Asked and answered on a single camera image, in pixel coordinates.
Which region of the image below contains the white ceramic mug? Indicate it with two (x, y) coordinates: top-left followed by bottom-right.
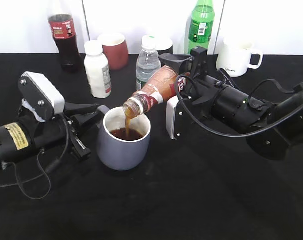
(216, 37), (264, 77)

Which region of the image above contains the grey ceramic mug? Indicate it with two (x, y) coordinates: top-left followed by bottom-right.
(96, 105), (151, 171)

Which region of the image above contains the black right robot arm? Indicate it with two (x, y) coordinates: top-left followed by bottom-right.
(119, 46), (303, 160)

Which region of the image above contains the black paper cup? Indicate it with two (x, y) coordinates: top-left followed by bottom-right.
(155, 36), (173, 55)

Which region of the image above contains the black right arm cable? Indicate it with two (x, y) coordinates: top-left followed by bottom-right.
(174, 68), (303, 138)

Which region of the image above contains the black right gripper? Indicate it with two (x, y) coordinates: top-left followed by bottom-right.
(159, 47), (226, 120)

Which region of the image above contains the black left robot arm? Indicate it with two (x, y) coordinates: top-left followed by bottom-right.
(0, 102), (104, 172)

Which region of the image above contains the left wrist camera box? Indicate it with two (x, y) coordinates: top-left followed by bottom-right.
(18, 71), (65, 123)

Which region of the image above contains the white milk bottle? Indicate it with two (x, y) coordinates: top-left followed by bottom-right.
(84, 40), (112, 99)

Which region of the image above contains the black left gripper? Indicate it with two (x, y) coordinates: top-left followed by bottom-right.
(16, 102), (103, 162)

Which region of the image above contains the brown Nescafe coffee bottle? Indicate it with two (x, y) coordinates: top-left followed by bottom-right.
(122, 65), (179, 120)

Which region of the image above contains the cola bottle red label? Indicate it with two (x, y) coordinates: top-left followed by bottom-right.
(47, 0), (82, 73)

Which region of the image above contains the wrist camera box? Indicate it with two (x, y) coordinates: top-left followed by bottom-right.
(18, 71), (65, 123)
(165, 96), (186, 140)

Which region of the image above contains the clear water bottle green label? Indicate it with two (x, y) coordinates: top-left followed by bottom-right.
(136, 35), (161, 91)

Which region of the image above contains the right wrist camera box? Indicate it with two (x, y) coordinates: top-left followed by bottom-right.
(165, 96), (186, 140)

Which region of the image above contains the red ceramic mug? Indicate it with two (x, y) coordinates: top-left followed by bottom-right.
(97, 32), (129, 71)

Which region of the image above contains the green sprite bottle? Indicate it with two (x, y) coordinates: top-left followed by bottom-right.
(184, 0), (215, 54)

